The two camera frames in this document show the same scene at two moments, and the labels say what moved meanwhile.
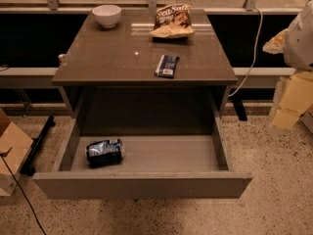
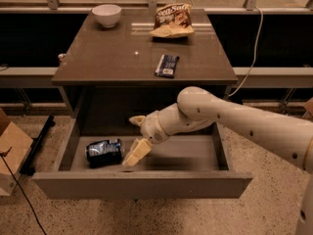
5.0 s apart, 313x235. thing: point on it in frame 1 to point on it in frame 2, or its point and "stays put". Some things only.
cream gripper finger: [276, 44] to [152, 126]
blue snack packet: [105, 154] stays put
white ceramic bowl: [108, 15] stays put
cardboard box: [11, 165] stays put
